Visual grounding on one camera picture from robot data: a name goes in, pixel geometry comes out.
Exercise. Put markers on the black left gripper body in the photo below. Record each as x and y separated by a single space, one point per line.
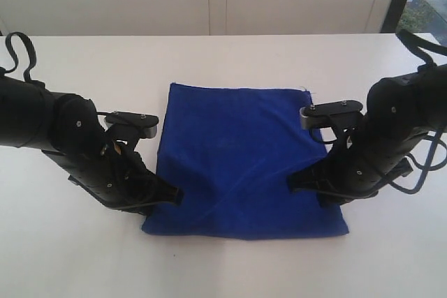
118 179

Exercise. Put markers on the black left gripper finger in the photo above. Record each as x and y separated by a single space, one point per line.
165 193

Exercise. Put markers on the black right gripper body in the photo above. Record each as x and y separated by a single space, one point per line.
374 159

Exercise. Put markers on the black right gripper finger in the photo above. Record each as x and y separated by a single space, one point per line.
308 179

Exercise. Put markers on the blue towel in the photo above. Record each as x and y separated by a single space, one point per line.
230 152

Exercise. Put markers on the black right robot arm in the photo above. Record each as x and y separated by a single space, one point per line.
415 102

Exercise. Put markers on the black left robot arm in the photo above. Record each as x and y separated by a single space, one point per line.
96 149

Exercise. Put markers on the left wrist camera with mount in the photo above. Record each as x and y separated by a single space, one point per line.
129 127

